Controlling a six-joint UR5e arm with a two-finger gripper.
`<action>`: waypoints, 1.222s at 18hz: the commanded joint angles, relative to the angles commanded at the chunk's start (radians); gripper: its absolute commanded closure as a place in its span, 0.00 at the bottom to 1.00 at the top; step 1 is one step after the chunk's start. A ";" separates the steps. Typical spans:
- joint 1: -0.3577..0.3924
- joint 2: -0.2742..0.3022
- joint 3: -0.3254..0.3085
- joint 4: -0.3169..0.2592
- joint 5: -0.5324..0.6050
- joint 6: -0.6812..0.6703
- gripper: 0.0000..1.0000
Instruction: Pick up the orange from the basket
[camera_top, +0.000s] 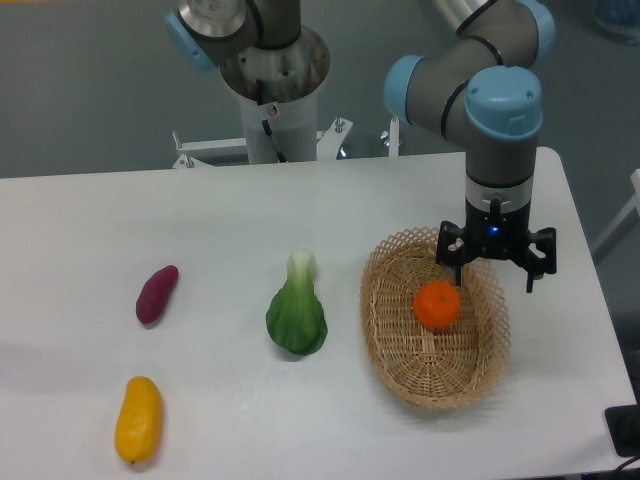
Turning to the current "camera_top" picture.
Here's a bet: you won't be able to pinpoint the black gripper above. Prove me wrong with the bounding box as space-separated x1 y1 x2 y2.
435 201 557 293

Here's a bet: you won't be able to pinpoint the orange mandarin fruit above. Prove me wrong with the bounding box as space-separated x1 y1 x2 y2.
412 280 461 328

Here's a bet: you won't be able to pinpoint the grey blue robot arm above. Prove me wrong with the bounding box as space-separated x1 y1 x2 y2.
165 1 557 281

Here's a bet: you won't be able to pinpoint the woven wicker basket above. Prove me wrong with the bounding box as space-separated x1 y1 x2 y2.
360 227 511 410

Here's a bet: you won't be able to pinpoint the green bok choy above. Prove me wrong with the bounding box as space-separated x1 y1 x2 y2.
266 250 328 356

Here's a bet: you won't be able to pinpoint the black device at table edge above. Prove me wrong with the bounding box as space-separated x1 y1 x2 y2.
604 405 639 458

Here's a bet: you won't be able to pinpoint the blue translucent container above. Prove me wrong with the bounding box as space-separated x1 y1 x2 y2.
590 0 639 46

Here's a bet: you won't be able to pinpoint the purple sweet potato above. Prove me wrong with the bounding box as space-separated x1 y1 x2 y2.
135 265 179 325

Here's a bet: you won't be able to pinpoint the yellow mango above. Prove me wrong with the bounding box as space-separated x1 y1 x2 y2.
114 376 163 464

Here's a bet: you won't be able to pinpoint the white frame at right edge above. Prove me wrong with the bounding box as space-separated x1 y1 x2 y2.
590 169 639 265

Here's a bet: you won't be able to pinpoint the white metal base frame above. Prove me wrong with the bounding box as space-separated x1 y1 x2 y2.
171 116 404 169

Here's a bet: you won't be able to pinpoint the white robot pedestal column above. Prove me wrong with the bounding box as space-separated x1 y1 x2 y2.
237 94 317 164

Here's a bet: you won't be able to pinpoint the black cable on pedestal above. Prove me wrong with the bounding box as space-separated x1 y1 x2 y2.
255 78 288 164

